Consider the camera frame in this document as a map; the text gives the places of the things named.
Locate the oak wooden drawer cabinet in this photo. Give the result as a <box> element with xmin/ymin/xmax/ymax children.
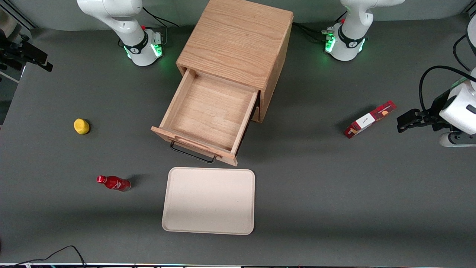
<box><xmin>176</xmin><ymin>0</ymin><xmax>294</xmax><ymax>123</ymax></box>

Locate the white rod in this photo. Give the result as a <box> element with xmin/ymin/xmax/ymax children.
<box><xmin>0</xmin><ymin>70</ymin><xmax>20</xmax><ymax>83</ymax></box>

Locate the beige round stool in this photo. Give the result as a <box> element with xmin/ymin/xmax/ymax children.
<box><xmin>0</xmin><ymin>10</ymin><xmax>19</xmax><ymax>38</ymax></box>

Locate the red plaid cookie box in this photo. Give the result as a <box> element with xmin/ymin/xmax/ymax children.
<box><xmin>344</xmin><ymin>100</ymin><xmax>397</xmax><ymax>139</ymax></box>

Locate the yellow lemon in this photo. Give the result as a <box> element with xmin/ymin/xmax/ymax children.
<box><xmin>74</xmin><ymin>118</ymin><xmax>90</xmax><ymax>135</ymax></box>

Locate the red soda bottle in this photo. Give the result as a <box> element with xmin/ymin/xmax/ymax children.
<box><xmin>96</xmin><ymin>175</ymin><xmax>131</xmax><ymax>192</ymax></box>

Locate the beige plastic tray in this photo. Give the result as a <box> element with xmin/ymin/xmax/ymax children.
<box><xmin>162</xmin><ymin>167</ymin><xmax>255</xmax><ymax>236</ymax></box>

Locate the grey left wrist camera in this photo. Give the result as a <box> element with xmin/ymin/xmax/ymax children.
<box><xmin>439</xmin><ymin>131</ymin><xmax>476</xmax><ymax>148</ymax></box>

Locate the black looped gripper cable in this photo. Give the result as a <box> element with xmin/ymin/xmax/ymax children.
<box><xmin>419</xmin><ymin>66</ymin><xmax>476</xmax><ymax>112</ymax></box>

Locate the black aluminium frame rail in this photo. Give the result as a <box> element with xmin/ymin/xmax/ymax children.
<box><xmin>0</xmin><ymin>0</ymin><xmax>38</xmax><ymax>30</ymax></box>

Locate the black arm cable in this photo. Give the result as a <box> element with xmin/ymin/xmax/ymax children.
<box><xmin>453</xmin><ymin>34</ymin><xmax>472</xmax><ymax>72</ymax></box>

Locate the black base cable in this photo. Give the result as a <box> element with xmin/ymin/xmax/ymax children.
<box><xmin>297</xmin><ymin>25</ymin><xmax>329</xmax><ymax>44</ymax></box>
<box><xmin>142</xmin><ymin>6</ymin><xmax>180</xmax><ymax>28</ymax></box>
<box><xmin>293</xmin><ymin>22</ymin><xmax>328</xmax><ymax>35</ymax></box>

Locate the black metal drawer handle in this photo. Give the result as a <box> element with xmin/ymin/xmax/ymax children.
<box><xmin>170</xmin><ymin>141</ymin><xmax>217</xmax><ymax>164</ymax></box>

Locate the black table edge cable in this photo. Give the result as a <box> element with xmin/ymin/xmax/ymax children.
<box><xmin>13</xmin><ymin>245</ymin><xmax>87</xmax><ymax>268</ymax></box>

